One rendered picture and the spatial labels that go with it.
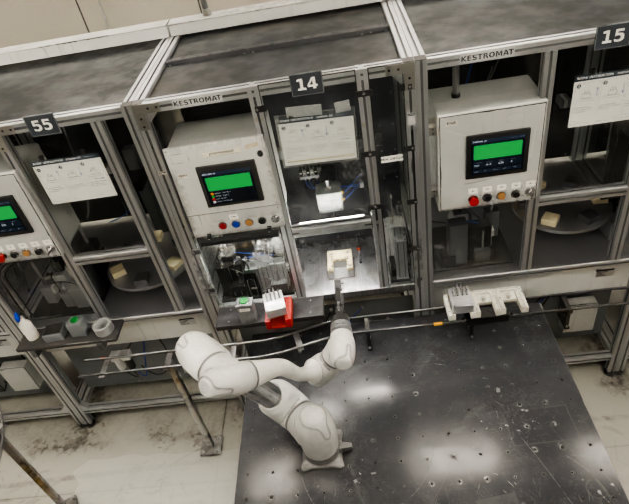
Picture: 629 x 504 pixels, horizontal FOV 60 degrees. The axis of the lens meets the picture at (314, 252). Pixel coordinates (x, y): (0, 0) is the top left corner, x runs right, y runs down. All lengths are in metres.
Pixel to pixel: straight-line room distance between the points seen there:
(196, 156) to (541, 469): 1.85
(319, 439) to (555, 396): 1.05
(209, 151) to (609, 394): 2.56
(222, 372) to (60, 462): 2.18
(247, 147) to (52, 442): 2.45
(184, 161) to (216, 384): 0.98
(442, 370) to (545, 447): 0.54
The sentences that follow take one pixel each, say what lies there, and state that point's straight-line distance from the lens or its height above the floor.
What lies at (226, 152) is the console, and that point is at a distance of 2.29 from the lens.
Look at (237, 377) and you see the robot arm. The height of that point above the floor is 1.43.
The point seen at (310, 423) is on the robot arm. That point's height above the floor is 0.95.
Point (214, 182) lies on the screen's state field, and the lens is 2.35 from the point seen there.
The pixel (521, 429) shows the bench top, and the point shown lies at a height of 0.68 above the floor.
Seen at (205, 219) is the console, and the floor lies 1.46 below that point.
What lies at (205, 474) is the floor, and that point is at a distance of 3.41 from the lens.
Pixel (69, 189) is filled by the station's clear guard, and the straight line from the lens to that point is 2.61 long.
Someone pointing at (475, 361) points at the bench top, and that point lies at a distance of 2.74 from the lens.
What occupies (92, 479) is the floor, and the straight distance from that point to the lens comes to 3.69.
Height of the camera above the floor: 2.81
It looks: 39 degrees down
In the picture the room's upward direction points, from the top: 12 degrees counter-clockwise
